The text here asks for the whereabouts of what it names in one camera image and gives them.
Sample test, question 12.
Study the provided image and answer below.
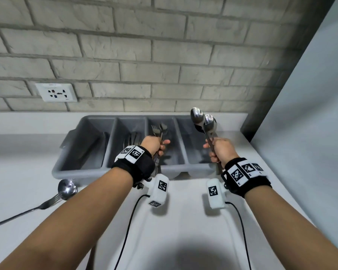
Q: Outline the white countertop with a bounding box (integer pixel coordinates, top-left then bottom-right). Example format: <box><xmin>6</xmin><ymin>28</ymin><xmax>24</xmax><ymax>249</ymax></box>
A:
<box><xmin>0</xmin><ymin>111</ymin><xmax>316</xmax><ymax>270</ymax></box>

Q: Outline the black right camera cable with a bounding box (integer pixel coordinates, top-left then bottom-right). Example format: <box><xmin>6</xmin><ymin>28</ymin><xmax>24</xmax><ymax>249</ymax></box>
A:
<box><xmin>225</xmin><ymin>201</ymin><xmax>253</xmax><ymax>270</ymax></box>

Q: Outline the person's left hand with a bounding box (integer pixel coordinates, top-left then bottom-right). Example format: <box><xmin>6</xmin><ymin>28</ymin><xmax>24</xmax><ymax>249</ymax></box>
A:
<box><xmin>140</xmin><ymin>135</ymin><xmax>171</xmax><ymax>158</ymax></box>

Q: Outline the black right wristband with markers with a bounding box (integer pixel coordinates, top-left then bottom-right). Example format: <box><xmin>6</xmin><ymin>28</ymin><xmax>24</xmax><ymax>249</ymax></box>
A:
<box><xmin>221</xmin><ymin>157</ymin><xmax>272</xmax><ymax>199</ymax></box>

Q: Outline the shiny steel spoon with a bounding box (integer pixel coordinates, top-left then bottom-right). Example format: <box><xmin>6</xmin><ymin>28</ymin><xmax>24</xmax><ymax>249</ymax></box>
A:
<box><xmin>190</xmin><ymin>107</ymin><xmax>214</xmax><ymax>151</ymax></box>
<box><xmin>204</xmin><ymin>114</ymin><xmax>218</xmax><ymax>140</ymax></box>

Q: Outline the person's right forearm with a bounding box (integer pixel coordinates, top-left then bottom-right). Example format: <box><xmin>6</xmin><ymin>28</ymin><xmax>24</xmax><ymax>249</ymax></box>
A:
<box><xmin>243</xmin><ymin>185</ymin><xmax>338</xmax><ymax>270</ymax></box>

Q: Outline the black left wristband with markers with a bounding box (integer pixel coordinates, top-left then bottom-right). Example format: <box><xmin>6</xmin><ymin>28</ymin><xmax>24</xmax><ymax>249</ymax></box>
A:
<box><xmin>111</xmin><ymin>145</ymin><xmax>155</xmax><ymax>188</ymax></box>

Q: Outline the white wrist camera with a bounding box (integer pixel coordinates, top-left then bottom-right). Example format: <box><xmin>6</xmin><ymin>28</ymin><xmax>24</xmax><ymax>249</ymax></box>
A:
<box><xmin>148</xmin><ymin>173</ymin><xmax>170</xmax><ymax>209</ymax></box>
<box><xmin>205</xmin><ymin>178</ymin><xmax>227</xmax><ymax>210</ymax></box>

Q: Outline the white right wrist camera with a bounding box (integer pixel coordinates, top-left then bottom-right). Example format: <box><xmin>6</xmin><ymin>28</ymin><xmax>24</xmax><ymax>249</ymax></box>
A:
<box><xmin>205</xmin><ymin>178</ymin><xmax>227</xmax><ymax>210</ymax></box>

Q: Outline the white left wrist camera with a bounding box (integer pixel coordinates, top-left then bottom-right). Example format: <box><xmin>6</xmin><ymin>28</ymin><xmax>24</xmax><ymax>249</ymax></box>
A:
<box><xmin>148</xmin><ymin>173</ymin><xmax>170</xmax><ymax>209</ymax></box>

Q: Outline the white wall socket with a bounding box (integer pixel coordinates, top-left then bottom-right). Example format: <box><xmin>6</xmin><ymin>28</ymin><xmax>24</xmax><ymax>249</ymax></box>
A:
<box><xmin>35</xmin><ymin>82</ymin><xmax>78</xmax><ymax>103</ymax></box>

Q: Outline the person's left forearm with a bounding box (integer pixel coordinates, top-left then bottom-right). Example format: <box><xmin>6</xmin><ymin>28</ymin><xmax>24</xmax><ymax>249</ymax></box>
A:
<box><xmin>0</xmin><ymin>167</ymin><xmax>134</xmax><ymax>270</ymax></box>

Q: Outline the grey cutlery tray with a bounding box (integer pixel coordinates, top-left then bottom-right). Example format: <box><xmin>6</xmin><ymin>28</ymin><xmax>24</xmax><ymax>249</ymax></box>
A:
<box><xmin>51</xmin><ymin>115</ymin><xmax>223</xmax><ymax>180</ymax></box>

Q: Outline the person's right hand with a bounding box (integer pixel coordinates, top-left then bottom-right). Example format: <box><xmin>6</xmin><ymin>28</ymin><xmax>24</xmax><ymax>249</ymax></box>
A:
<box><xmin>202</xmin><ymin>137</ymin><xmax>240</xmax><ymax>170</ymax></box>

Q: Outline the black wristband with markers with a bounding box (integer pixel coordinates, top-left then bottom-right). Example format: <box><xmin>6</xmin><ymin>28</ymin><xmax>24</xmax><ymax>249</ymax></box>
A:
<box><xmin>221</xmin><ymin>157</ymin><xmax>272</xmax><ymax>199</ymax></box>
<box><xmin>111</xmin><ymin>145</ymin><xmax>155</xmax><ymax>188</ymax></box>

